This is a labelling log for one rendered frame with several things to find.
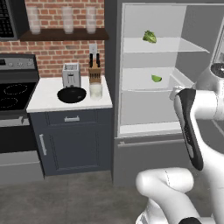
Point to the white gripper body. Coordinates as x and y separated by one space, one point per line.
174 92

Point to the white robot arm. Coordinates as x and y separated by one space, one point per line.
204 105

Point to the green lemon wedge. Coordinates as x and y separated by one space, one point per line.
156 78

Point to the glass fridge shelf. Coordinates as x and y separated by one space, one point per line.
140 80
169 45

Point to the grey open fridge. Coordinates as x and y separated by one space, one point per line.
145 116

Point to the white glass of lemonade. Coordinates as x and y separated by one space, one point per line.
95 91

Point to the black bowl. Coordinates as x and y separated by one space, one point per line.
71 95

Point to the green lettuce head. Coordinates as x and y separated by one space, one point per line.
149 37

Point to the grey freezer drawer front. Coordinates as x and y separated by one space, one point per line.
140 160

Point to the wooden knife block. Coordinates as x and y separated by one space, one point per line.
94 75

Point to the silver toaster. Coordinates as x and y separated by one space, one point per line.
71 74

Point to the clear glass jar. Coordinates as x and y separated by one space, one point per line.
33 20
91 20
68 20

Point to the dark blue cupboard door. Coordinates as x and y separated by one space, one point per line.
78 148

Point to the dark blue drawer front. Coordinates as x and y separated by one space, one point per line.
58 117

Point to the black and silver stove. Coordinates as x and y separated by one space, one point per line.
14 96

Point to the black microwave oven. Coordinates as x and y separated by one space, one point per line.
8 19

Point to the white wall socket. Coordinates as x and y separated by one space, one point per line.
93 48

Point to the dark wooden wall shelf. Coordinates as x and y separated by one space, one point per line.
64 35

